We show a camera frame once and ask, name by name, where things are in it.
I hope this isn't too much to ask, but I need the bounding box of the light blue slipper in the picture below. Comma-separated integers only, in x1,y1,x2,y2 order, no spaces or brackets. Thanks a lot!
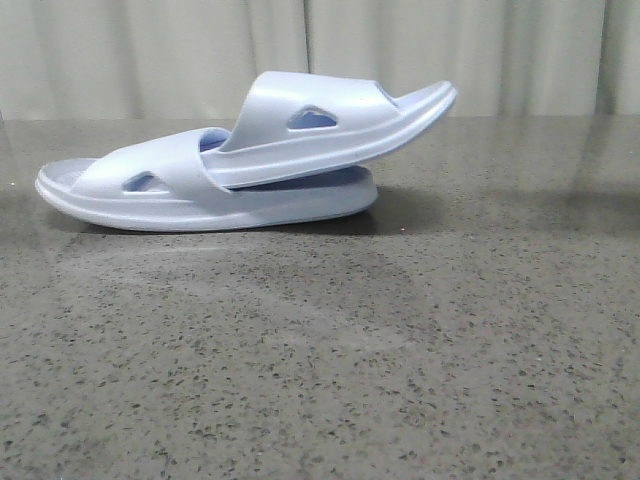
35,128,378,232
202,71,457,188

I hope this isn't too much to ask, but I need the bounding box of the pale grey-green curtain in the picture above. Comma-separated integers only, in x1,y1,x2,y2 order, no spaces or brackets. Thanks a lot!
1,1,639,120

